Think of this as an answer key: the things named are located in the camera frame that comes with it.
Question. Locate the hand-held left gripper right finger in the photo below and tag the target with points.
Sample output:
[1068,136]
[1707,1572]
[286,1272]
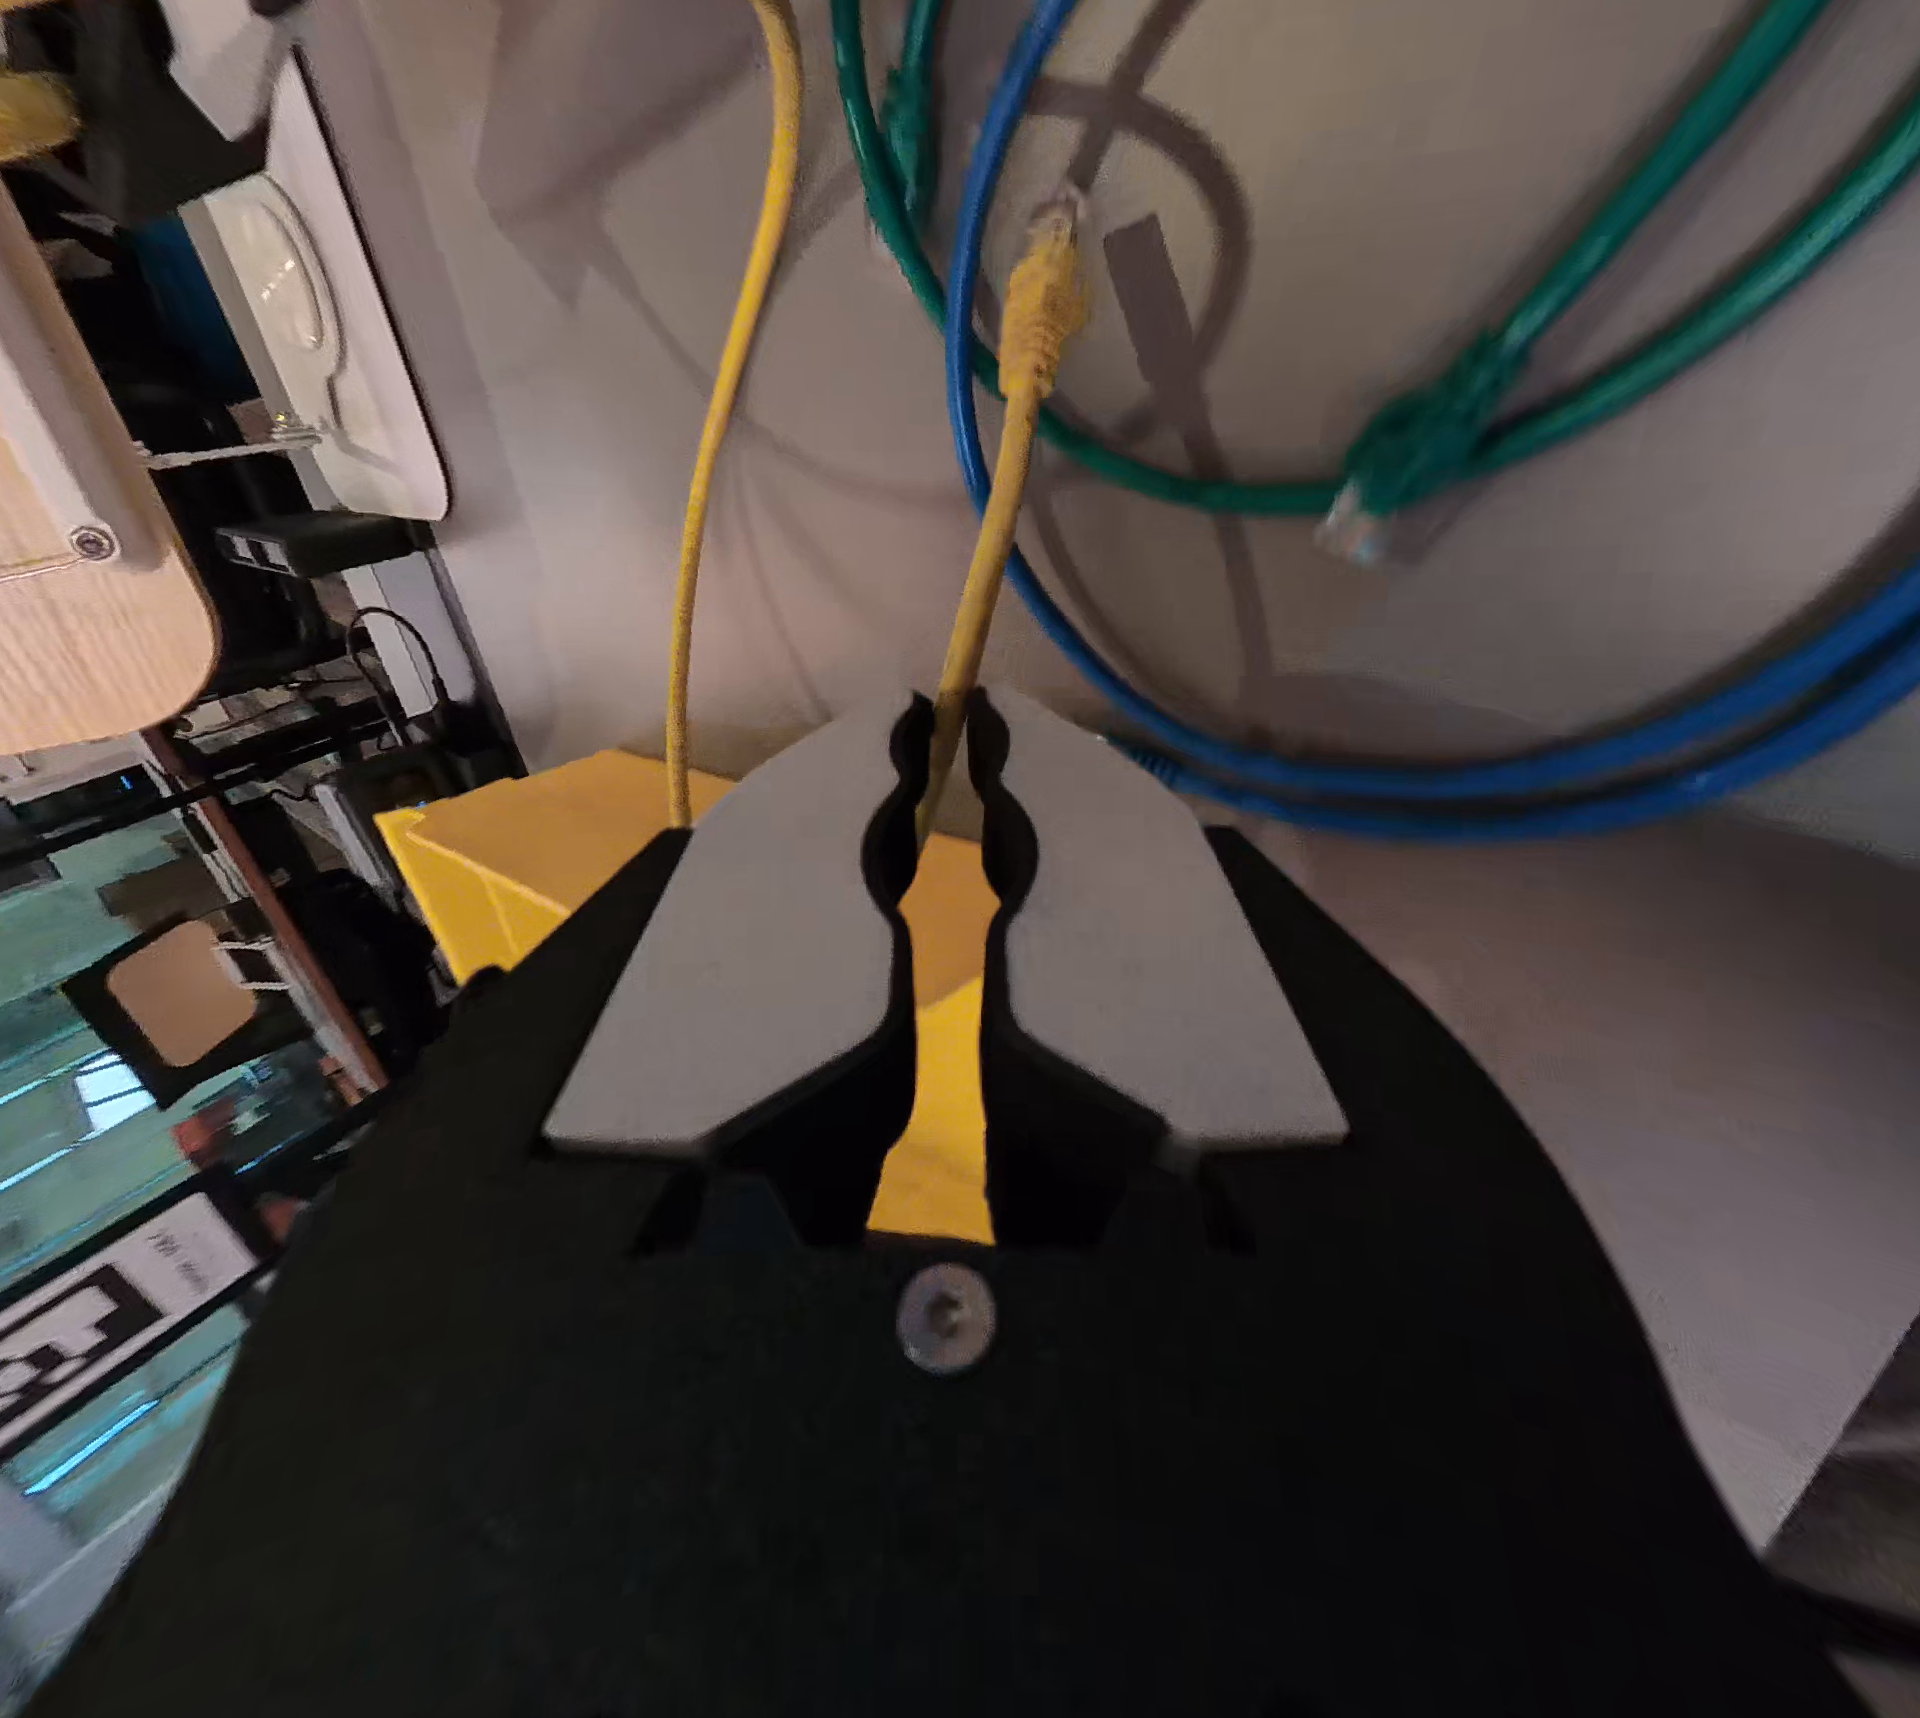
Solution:
[1170,984]

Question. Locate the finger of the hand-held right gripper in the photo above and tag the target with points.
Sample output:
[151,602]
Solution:
[225,39]

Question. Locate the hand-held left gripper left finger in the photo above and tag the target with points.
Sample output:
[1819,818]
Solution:
[735,984]

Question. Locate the yellow plastic bin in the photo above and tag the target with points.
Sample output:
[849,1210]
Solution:
[495,849]

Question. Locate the white rounded device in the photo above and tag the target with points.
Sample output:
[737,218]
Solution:
[376,399]

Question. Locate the white plastic plate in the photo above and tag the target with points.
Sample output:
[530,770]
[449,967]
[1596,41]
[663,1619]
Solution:
[46,444]

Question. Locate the light wooden board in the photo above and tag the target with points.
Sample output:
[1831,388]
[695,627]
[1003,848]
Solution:
[90,669]

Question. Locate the black white printed tag plate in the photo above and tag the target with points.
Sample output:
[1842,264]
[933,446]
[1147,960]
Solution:
[90,1344]

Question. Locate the brown panel with black frame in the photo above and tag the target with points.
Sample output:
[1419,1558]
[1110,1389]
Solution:
[181,1014]

